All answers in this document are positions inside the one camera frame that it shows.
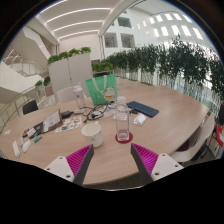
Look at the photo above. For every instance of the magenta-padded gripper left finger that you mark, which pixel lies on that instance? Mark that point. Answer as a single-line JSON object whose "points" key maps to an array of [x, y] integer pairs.
{"points": [[80, 160]]}

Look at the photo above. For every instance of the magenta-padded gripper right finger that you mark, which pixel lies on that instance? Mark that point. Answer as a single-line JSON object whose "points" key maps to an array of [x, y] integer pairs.
{"points": [[146, 159]]}

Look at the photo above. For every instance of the clear plastic water bottle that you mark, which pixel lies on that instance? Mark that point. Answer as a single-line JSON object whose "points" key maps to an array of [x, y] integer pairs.
{"points": [[122, 123]]}

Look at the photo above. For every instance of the flat round red coaster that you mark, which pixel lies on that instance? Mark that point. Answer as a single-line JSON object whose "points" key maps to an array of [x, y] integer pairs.
{"points": [[130, 139]]}

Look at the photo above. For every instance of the white cup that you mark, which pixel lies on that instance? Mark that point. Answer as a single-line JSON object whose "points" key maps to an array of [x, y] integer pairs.
{"points": [[92, 135]]}

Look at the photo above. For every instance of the colourful sticker sheet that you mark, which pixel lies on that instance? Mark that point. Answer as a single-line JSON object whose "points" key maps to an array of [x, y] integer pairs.
{"points": [[69, 124]]}

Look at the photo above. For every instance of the small white packet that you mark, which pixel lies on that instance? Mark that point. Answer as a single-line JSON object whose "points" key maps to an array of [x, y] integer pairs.
{"points": [[140, 119]]}

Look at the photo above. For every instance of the small teal white tube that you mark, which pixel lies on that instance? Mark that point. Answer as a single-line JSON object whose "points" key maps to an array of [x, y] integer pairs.
{"points": [[37, 139]]}

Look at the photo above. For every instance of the black power adapter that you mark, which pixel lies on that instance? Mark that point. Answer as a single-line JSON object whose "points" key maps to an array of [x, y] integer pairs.
{"points": [[66, 114]]}

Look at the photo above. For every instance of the open notebook with paper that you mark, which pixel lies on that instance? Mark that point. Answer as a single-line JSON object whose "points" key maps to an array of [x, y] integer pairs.
{"points": [[50, 120]]}

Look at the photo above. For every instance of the dark blue keyboard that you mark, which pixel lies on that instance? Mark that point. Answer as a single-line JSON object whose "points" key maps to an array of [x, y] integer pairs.
{"points": [[143, 109]]}

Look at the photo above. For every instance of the white chair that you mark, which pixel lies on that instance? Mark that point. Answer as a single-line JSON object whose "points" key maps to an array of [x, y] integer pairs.
{"points": [[66, 95], [198, 143]]}

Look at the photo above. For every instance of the small white box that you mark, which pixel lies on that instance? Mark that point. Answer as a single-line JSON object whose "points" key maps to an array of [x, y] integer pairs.
{"points": [[31, 132]]}

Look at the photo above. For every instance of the small red black case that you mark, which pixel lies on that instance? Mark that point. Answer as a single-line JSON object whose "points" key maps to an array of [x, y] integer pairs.
{"points": [[25, 133]]}

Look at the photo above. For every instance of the small grey-white oval device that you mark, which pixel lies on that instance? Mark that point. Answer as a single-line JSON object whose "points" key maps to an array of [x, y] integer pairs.
{"points": [[21, 141]]}

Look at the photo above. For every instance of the clear lidded tumbler bottle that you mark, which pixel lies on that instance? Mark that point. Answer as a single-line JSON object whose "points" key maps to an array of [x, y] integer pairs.
{"points": [[79, 98]]}

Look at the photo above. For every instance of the black chair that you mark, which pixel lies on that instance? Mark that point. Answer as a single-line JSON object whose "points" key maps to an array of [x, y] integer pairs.
{"points": [[30, 107]]}

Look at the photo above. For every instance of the green tote bag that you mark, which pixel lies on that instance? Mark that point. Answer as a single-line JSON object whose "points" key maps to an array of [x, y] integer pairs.
{"points": [[100, 90]]}

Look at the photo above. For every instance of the brown planter with plants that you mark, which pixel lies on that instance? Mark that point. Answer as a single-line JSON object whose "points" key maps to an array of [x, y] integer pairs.
{"points": [[48, 90]]}

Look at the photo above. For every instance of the white paper sheet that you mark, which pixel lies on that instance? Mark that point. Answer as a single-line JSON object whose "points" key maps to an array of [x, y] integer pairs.
{"points": [[7, 132]]}

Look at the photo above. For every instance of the white cabinet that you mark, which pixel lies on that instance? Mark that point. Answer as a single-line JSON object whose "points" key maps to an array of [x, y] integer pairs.
{"points": [[70, 76]]}

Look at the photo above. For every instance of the wooden handrail glass railing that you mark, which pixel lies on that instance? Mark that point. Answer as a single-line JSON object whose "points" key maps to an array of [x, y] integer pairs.
{"points": [[13, 106]]}

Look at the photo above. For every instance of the row of green hedge plants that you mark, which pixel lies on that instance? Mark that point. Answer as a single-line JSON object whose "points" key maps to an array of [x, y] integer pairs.
{"points": [[180, 63]]}

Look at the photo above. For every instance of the green plants atop cabinet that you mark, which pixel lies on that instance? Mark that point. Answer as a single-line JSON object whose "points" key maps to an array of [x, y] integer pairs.
{"points": [[68, 54]]}

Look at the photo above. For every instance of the ceiling light strips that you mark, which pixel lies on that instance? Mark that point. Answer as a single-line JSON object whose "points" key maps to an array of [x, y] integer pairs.
{"points": [[76, 24]]}

